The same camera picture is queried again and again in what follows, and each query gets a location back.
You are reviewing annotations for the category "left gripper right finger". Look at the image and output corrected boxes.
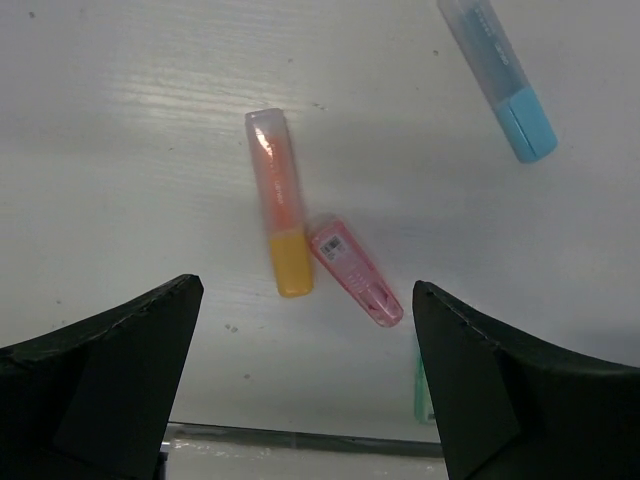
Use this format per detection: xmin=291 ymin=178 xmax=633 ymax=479
xmin=412 ymin=281 xmax=639 ymax=479

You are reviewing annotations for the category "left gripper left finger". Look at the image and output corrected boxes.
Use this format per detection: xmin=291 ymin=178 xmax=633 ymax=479
xmin=1 ymin=274 xmax=204 ymax=479

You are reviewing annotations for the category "green correction tape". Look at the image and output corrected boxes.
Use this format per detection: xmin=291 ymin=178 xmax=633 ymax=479
xmin=414 ymin=352 xmax=435 ymax=424

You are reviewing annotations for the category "pink utility knife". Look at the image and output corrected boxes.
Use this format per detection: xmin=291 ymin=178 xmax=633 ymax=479
xmin=309 ymin=214 xmax=404 ymax=328

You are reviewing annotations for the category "orange pink highlighter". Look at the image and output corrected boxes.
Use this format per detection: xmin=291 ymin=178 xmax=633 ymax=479
xmin=245 ymin=108 xmax=314 ymax=298

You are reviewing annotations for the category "blue highlighter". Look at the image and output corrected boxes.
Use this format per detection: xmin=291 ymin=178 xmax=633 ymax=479
xmin=437 ymin=1 xmax=558 ymax=163

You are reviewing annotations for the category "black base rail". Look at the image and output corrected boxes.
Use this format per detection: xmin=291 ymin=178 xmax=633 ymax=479
xmin=164 ymin=423 xmax=444 ymax=459

